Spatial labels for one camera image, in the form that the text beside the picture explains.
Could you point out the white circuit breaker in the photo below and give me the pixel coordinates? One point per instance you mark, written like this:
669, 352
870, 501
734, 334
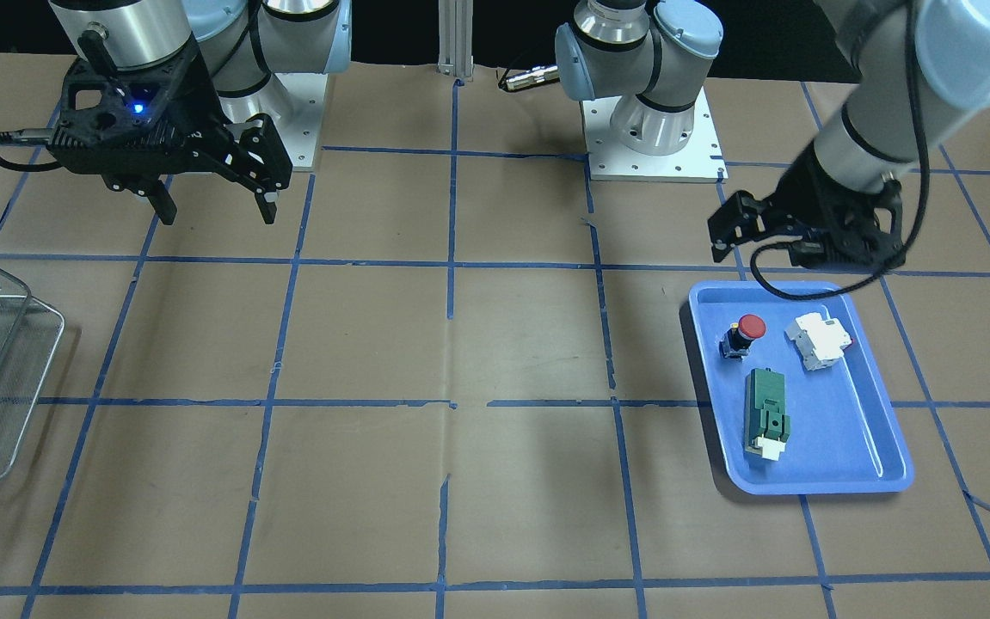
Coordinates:
820, 341

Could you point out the green relay module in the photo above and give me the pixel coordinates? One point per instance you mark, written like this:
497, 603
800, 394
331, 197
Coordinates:
767, 425

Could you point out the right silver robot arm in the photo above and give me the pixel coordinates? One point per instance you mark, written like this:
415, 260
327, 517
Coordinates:
247, 46

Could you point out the red emergency stop button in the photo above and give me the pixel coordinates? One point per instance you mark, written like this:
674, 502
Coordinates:
741, 335

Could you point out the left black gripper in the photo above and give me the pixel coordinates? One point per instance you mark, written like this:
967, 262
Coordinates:
814, 199

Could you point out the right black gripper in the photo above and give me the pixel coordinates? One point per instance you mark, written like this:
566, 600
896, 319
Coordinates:
200, 107

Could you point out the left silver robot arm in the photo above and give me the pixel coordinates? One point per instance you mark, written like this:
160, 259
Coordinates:
919, 71

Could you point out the blue plastic tray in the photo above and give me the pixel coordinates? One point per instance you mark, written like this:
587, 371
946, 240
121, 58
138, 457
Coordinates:
845, 436

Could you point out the aluminium frame post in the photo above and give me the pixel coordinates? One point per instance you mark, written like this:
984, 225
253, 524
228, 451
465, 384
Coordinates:
454, 39

